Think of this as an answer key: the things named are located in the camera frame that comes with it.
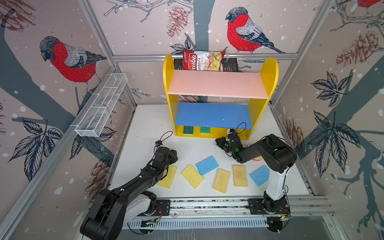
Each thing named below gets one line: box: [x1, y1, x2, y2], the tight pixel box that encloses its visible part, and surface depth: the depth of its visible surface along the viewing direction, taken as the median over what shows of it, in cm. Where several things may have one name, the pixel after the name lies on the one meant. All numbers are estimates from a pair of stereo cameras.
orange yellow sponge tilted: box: [213, 168, 231, 194], surface depth 83 cm
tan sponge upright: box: [232, 164, 248, 187], surface depth 85 cm
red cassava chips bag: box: [183, 50, 226, 72], surface depth 88 cm
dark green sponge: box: [183, 125, 194, 136], surface depth 103 cm
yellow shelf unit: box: [163, 54, 279, 140], surface depth 79 cm
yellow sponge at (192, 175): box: [180, 164, 205, 189], surface depth 85 cm
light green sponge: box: [200, 126, 211, 134], surface depth 103 cm
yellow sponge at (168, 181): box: [157, 165, 178, 189], surface depth 84 cm
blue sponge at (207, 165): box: [195, 155, 219, 176], surface depth 89 cm
